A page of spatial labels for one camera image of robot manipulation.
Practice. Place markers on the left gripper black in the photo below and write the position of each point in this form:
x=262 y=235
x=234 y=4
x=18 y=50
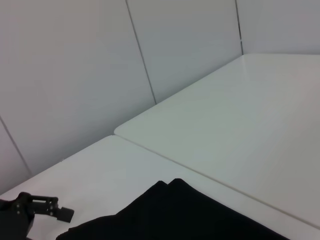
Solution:
x=15 y=215

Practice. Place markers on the black shirt with FREE print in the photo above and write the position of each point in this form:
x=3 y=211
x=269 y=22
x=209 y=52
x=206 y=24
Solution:
x=175 y=215

